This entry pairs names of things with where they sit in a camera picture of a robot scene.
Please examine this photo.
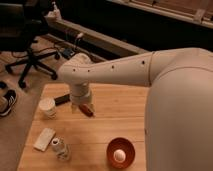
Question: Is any black and white sneaker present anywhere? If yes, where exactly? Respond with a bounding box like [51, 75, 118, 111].
[0, 89, 17, 117]

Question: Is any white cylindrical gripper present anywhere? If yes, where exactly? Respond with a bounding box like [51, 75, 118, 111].
[69, 83, 95, 113]

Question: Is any black office chair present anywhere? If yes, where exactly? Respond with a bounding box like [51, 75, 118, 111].
[0, 0, 60, 88]

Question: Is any reddish brown oblong object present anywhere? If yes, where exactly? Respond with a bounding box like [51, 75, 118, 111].
[79, 105, 94, 117]

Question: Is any white egg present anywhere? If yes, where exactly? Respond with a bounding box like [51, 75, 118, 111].
[113, 149, 126, 163]

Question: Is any red bowl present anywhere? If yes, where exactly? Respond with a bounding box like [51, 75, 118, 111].
[106, 137, 135, 169]

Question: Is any long metal beam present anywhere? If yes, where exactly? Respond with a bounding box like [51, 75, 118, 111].
[47, 19, 147, 56]

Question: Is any blue power strip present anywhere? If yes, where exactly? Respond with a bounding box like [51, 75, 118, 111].
[61, 48, 75, 59]

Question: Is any black rectangular block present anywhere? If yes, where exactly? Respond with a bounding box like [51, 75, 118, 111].
[54, 94, 70, 106]

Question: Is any white rectangular remote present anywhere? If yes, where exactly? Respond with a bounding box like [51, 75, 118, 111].
[33, 128, 56, 152]

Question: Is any white paper cup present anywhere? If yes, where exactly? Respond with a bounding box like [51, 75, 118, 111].
[39, 98, 56, 118]

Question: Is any clear plastic bottle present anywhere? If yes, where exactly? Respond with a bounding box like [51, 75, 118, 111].
[51, 138, 70, 161]

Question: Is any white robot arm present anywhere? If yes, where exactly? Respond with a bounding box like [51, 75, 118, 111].
[58, 48, 213, 171]

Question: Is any white spray bottle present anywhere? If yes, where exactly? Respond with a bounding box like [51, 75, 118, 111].
[47, 1, 61, 19]

